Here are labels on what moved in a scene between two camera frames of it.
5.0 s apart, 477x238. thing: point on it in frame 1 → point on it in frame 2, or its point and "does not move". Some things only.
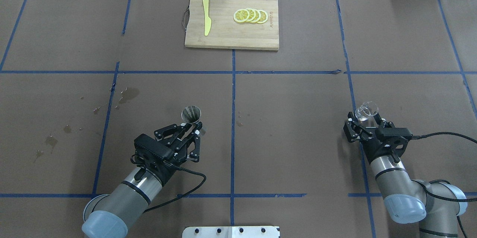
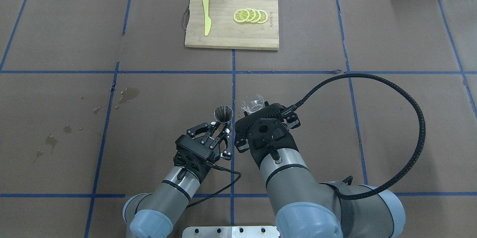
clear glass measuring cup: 366,109 → 252,103
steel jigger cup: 191,114 → 223,113
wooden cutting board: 225,32 does not move
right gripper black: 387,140 → 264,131
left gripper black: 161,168 → 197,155
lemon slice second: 252,14 does not move
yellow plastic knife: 207,21 does not move
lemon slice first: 241,15 does not move
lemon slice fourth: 264,16 does not move
